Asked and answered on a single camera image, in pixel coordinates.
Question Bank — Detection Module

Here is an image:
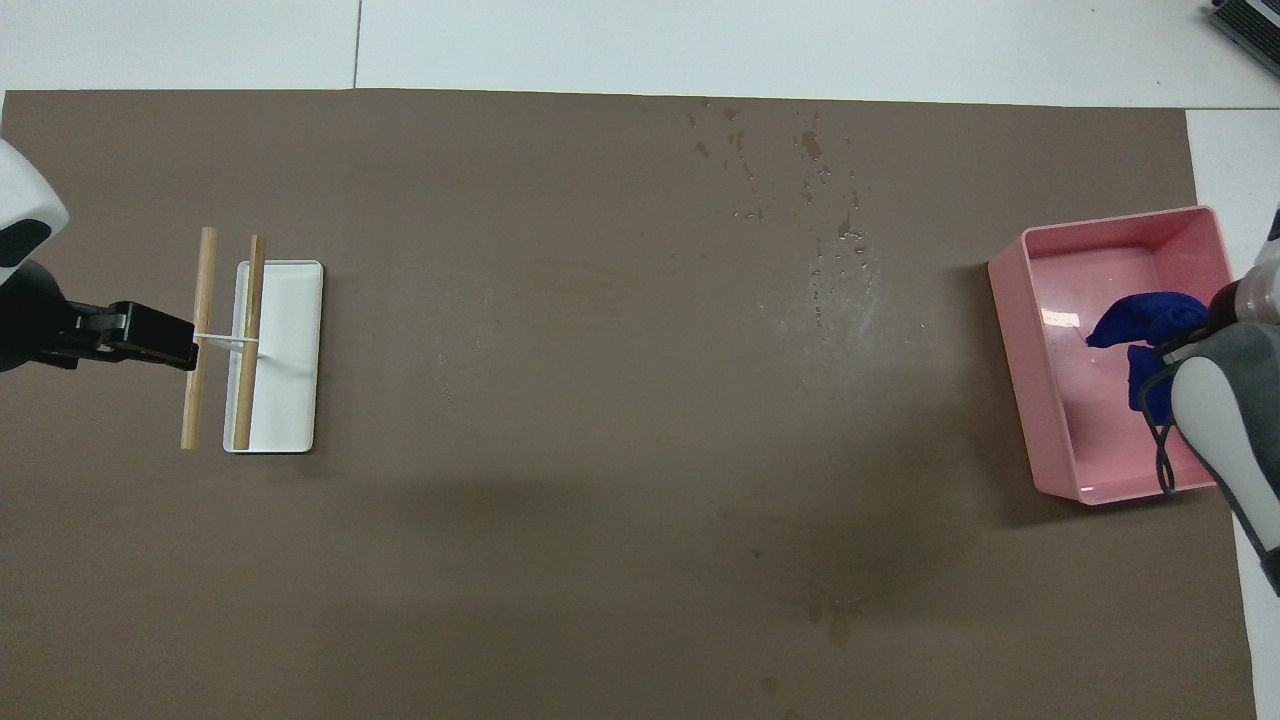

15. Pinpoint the brown table mat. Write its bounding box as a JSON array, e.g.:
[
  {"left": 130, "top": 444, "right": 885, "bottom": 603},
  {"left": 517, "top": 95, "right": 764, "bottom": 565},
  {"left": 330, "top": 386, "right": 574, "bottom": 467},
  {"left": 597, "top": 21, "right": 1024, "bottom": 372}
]
[{"left": 0, "top": 88, "right": 1259, "bottom": 720}]

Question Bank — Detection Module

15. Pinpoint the dark keyboard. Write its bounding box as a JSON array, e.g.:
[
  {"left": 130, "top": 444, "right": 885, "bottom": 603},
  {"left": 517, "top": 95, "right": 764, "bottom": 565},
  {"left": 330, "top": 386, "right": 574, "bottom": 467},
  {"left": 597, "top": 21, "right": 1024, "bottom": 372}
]
[{"left": 1205, "top": 0, "right": 1280, "bottom": 79}]

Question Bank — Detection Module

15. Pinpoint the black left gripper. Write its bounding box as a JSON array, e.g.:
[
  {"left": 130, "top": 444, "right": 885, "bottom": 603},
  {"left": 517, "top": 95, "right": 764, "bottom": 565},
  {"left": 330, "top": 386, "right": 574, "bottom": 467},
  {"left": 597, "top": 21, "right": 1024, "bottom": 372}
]
[{"left": 0, "top": 262, "right": 200, "bottom": 373}]

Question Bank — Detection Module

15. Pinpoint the white rack with wooden rods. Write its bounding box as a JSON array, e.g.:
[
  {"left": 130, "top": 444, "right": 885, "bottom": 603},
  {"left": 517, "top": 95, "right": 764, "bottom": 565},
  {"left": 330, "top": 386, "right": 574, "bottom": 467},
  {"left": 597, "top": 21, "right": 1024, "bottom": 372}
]
[{"left": 180, "top": 226, "right": 325, "bottom": 455}]

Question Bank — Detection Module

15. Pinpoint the dark blue towel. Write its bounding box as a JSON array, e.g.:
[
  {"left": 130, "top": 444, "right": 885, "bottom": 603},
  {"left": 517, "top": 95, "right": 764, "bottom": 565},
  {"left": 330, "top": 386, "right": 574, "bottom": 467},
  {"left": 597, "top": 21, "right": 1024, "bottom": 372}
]
[{"left": 1085, "top": 291, "right": 1211, "bottom": 426}]

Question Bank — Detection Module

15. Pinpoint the pink plastic bin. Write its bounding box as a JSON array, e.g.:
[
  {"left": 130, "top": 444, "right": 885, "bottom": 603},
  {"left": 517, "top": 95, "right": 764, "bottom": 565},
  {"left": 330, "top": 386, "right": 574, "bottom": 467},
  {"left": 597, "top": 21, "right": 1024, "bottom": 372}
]
[{"left": 988, "top": 205, "right": 1241, "bottom": 506}]

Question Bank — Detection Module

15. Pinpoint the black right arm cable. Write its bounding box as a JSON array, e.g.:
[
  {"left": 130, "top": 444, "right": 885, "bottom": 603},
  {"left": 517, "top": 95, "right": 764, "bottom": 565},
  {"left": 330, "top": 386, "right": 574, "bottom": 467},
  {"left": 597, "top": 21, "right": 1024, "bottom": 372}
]
[{"left": 1140, "top": 335, "right": 1216, "bottom": 498}]

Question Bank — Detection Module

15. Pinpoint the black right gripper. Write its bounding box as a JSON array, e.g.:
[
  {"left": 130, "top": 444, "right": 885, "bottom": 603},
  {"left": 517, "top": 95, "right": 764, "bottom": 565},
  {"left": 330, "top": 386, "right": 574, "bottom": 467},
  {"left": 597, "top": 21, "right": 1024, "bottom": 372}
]
[{"left": 1207, "top": 280, "right": 1247, "bottom": 332}]

